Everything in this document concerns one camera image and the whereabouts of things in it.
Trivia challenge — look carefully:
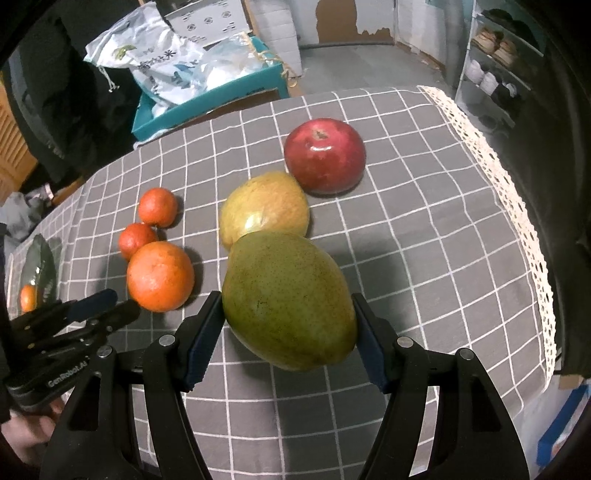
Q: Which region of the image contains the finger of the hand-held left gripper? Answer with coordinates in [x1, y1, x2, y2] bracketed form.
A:
[11, 289, 117, 333]
[28, 301, 141, 356]

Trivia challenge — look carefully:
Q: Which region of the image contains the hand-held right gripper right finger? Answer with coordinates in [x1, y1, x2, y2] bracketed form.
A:
[352, 293, 529, 480]

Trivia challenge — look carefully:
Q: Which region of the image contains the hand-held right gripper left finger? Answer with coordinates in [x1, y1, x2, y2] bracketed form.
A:
[41, 291, 225, 480]

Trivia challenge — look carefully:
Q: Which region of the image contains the dark green glass plate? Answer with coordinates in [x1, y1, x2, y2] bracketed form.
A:
[7, 233, 63, 319]

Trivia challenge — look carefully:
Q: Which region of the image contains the small tangerine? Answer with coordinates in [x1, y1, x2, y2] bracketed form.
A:
[138, 188, 178, 228]
[119, 222, 160, 261]

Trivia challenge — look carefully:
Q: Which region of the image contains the yellow green mango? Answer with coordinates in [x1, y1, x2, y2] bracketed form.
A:
[218, 172, 311, 250]
[222, 231, 358, 372]

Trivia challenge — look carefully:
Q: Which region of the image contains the red apple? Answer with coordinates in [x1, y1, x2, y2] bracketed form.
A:
[283, 119, 367, 195]

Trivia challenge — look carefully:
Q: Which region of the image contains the person's left hand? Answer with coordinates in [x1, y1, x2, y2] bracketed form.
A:
[0, 401, 61, 462]

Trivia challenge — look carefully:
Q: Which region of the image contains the grey checked tablecloth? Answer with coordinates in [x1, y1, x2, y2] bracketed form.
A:
[2, 85, 555, 480]

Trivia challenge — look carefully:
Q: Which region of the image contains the wooden drawer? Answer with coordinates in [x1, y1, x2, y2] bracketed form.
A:
[48, 175, 88, 206]

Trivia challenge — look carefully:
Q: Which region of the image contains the pile of grey clothes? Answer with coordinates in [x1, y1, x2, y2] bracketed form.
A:
[0, 185, 63, 241]

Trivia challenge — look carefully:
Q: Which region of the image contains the wooden louvered door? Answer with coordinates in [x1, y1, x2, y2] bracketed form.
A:
[0, 88, 38, 199]

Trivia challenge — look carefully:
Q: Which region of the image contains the black hooded coat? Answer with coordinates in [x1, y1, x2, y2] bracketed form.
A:
[0, 18, 139, 185]

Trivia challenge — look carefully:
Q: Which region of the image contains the blue plastic bag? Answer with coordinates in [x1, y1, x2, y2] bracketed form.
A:
[536, 383, 583, 467]

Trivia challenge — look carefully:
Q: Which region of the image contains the teal plastic crate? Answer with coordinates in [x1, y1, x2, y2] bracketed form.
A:
[131, 34, 284, 141]

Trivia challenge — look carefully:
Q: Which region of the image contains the white printed rice bag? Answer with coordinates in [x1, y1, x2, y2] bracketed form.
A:
[84, 2, 206, 109]

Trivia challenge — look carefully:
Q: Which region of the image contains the brown cardboard box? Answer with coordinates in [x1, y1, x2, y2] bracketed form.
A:
[185, 88, 287, 125]

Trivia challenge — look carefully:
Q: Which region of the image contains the clear plastic bag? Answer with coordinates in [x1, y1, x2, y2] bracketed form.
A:
[203, 41, 259, 88]

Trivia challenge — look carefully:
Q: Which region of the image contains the white shoe rack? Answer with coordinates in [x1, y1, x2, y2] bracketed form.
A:
[455, 0, 550, 134]

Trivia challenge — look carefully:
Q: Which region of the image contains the white printed box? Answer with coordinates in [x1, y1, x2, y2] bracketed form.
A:
[164, 0, 252, 47]

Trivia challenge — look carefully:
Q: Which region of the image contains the white plastic cabinet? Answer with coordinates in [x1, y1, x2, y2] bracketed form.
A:
[245, 0, 303, 77]

